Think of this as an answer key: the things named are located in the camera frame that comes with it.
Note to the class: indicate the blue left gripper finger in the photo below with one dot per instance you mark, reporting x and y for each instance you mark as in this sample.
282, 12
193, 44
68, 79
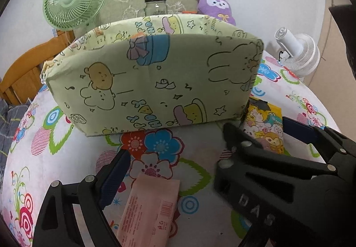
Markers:
111, 176

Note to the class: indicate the pink wet wipes pack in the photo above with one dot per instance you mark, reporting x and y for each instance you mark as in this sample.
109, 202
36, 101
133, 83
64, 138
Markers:
149, 212

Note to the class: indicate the white floor fan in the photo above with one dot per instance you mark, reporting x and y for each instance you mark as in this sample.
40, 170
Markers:
298, 52

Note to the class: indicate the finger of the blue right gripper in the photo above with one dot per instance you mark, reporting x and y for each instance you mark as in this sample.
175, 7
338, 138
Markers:
233, 136
298, 130

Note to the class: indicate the yellow cartoon tissue pack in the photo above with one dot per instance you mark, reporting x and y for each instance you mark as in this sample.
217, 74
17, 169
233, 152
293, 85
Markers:
263, 122

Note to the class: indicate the grey plaid pillow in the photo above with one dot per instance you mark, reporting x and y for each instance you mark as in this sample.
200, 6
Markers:
9, 121

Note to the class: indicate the glass mason jar mug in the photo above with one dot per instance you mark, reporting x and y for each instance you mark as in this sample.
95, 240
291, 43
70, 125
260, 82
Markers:
155, 7

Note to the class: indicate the cotton swab container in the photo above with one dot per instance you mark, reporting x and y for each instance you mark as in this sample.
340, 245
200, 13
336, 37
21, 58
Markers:
189, 12

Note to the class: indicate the purple plush bunny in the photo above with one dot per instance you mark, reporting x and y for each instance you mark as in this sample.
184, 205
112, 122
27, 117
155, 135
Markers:
219, 9

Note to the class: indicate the floral tablecloth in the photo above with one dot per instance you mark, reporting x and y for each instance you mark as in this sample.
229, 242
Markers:
46, 147

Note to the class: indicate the yellow cartoon fabric storage box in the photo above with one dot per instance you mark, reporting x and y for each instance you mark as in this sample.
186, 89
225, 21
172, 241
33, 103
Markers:
155, 72

